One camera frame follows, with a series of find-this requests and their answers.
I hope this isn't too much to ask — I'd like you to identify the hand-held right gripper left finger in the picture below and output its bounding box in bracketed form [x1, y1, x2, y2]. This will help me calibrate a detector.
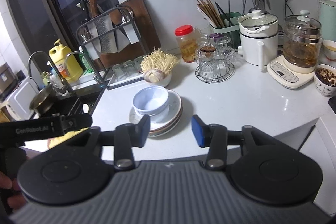
[63, 114, 151, 171]

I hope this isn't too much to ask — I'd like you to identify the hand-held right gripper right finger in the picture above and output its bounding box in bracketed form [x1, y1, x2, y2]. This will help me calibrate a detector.
[191, 115, 279, 171]

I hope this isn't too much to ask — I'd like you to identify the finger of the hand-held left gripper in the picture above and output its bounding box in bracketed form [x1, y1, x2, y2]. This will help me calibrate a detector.
[59, 114, 93, 133]

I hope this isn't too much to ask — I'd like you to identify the white ceramic bowl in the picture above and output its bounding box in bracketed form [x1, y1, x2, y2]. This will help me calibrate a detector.
[136, 108, 169, 124]

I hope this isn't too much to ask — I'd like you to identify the large pale blue plastic bowl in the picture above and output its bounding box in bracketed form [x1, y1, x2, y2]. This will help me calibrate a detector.
[132, 85, 169, 117]

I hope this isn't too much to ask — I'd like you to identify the person's left hand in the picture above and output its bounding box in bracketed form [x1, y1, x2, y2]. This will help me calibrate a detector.
[0, 170, 27, 214]

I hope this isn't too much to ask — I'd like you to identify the yellow cloth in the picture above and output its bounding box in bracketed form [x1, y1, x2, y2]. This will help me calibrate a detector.
[47, 128, 90, 149]

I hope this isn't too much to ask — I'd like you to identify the black kitchen sink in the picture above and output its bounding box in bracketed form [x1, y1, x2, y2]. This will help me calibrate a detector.
[31, 84, 106, 120]

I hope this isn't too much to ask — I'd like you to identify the steel pot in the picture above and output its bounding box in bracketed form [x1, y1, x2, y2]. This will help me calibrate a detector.
[29, 85, 57, 115]

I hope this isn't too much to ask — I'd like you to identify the white countertop appliance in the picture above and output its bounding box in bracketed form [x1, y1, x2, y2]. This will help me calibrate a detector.
[6, 77, 40, 121]

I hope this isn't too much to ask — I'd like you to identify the white tray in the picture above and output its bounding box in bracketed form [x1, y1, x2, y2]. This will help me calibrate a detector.
[106, 66, 145, 91]

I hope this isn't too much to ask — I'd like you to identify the cardboard box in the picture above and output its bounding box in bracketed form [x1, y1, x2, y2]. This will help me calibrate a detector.
[0, 62, 19, 99]

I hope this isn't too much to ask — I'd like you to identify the beige ceramic bowl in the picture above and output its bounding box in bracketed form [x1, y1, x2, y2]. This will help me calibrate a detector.
[143, 70, 173, 88]

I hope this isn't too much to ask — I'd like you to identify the green glass bottle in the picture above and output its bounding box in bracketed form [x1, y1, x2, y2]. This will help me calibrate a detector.
[78, 47, 94, 74]

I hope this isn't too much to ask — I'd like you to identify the yellow detergent bottle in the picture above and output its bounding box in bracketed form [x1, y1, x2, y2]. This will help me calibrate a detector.
[49, 39, 83, 83]

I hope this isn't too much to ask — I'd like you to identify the clear glass jar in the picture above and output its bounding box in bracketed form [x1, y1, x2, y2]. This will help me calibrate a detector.
[122, 60, 136, 78]
[111, 64, 125, 81]
[134, 56, 144, 74]

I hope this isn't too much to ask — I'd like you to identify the short steel faucet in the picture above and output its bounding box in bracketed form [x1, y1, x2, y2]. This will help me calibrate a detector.
[64, 51, 106, 83]

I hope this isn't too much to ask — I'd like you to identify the tall steel faucet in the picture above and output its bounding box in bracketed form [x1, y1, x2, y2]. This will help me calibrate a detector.
[27, 51, 74, 95]

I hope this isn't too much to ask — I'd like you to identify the cluster of clear glass cups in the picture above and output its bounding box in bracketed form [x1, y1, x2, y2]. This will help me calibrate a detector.
[196, 36, 236, 79]

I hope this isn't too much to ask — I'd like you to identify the red lid plastic jar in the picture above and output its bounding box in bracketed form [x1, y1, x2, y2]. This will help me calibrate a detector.
[175, 25, 197, 63]

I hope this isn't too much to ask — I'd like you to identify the patterned steel cleaver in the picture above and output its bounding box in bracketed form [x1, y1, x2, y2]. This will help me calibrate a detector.
[93, 15, 117, 55]

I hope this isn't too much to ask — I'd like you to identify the black metal knife rack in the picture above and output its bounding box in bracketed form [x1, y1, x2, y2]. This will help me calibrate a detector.
[76, 5, 148, 91]

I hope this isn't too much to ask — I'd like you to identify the clear glass pitcher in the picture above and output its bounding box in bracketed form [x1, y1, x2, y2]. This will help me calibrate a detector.
[194, 26, 213, 41]

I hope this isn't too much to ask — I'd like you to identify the white electric cooking pot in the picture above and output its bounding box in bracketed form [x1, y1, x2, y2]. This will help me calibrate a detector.
[237, 9, 279, 71]

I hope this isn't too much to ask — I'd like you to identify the green chopstick holder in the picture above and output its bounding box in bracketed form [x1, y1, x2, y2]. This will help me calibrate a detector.
[211, 12, 242, 49]

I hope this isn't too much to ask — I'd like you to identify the wooden cutting board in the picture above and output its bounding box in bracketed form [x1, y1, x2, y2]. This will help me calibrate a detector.
[101, 0, 161, 70]

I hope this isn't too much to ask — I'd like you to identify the bundle of wooden chopsticks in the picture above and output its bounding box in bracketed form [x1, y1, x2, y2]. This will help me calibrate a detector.
[197, 0, 225, 28]

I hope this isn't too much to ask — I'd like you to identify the bundle of black chopsticks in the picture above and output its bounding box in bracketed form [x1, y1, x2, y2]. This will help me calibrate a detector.
[215, 1, 233, 21]

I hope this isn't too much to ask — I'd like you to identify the glass electric health kettle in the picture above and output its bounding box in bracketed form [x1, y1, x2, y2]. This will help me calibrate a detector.
[267, 10, 323, 90]

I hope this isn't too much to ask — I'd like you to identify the patterned bowl with food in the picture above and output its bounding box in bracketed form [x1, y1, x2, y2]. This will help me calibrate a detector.
[314, 64, 336, 98]

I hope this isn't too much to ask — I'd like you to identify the white tea cup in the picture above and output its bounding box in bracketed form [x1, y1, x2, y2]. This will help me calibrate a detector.
[322, 39, 336, 61]

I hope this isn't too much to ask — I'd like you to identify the pale green kettle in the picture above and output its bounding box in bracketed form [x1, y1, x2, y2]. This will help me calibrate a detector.
[319, 0, 336, 42]

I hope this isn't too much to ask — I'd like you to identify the wire cup rack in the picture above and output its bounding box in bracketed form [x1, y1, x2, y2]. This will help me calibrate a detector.
[194, 60, 235, 84]

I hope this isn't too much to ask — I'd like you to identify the black handle knife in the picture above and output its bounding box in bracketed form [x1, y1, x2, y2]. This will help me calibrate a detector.
[78, 0, 89, 25]

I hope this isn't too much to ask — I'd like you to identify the wooden handle knife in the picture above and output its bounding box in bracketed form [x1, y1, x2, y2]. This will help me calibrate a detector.
[87, 0, 99, 19]

